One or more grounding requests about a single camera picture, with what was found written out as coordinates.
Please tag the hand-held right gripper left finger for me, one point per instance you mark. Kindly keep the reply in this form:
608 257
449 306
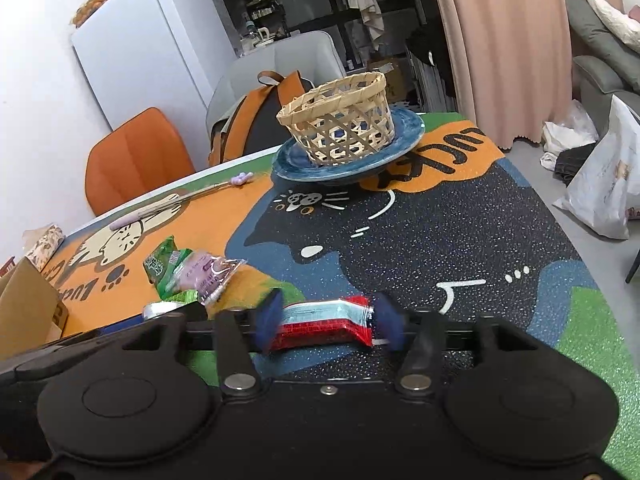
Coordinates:
267 325

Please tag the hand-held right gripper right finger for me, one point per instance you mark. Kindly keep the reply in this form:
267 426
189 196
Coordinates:
390 322

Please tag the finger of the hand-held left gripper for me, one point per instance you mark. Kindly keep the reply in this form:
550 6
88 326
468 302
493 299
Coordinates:
115 337

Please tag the red white striped snack packet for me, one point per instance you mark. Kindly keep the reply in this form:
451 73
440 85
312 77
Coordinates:
325 327

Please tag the brown cardboard box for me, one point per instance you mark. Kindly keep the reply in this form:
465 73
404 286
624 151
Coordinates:
25 305

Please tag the purple snack packet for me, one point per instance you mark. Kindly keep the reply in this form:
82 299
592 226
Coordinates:
205 270

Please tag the green snack packet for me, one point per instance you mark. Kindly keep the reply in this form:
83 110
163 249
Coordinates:
162 266

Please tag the cartoon cat table mat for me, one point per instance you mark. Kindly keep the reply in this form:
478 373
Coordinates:
450 240

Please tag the floral tissue pack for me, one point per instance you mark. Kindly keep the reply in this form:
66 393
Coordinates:
44 245

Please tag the purple flower stick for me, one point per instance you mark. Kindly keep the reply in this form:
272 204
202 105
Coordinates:
200 192

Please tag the orange chair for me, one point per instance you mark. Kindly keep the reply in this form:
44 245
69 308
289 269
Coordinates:
135 160

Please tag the blue ceramic plate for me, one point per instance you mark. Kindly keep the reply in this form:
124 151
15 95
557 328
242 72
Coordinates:
400 132

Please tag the orange grey backpack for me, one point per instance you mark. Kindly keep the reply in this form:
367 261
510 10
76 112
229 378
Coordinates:
245 125

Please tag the woven bamboo basket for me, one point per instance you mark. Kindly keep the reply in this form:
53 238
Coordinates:
340 120

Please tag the small cardboard box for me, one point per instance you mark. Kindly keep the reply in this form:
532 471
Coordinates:
387 80

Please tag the dark folded clothes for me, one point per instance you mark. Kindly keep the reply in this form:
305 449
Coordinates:
575 162

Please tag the large white plastic bag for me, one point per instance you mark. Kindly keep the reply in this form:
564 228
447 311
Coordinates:
605 185

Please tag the small white plastic bag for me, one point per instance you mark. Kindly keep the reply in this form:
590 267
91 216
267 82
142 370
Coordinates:
570 130

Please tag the grey chair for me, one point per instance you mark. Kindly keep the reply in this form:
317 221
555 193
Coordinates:
310 55

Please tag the white kettle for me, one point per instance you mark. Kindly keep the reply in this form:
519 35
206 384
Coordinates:
261 36

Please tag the pink curtain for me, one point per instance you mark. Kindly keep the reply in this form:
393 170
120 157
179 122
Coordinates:
500 50

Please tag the white refrigerator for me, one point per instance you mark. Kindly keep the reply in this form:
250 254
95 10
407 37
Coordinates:
150 45

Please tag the grey sofa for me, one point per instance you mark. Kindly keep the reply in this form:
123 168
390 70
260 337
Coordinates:
600 70

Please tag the white pillow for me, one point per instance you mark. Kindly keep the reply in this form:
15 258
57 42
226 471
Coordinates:
617 20

